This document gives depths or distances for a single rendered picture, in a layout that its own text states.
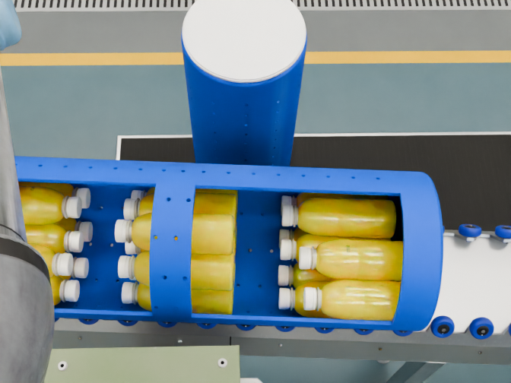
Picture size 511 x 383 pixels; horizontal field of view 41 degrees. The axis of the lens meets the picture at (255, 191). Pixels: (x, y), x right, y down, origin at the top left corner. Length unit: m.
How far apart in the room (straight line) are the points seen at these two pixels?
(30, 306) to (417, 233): 0.81
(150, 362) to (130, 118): 1.79
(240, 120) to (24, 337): 1.24
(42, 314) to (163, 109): 2.30
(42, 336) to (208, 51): 1.17
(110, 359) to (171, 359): 0.08
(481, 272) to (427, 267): 0.36
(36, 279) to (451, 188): 2.11
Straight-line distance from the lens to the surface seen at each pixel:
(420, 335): 1.38
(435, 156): 2.48
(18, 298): 0.40
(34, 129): 2.73
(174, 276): 1.10
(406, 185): 1.16
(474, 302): 1.44
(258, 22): 1.56
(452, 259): 1.45
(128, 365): 0.98
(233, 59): 1.50
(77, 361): 1.00
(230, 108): 1.55
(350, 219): 1.20
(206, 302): 1.21
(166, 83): 2.75
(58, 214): 1.25
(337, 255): 1.16
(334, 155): 2.41
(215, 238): 1.13
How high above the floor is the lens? 2.22
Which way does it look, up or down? 63 degrees down
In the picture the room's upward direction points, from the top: 3 degrees clockwise
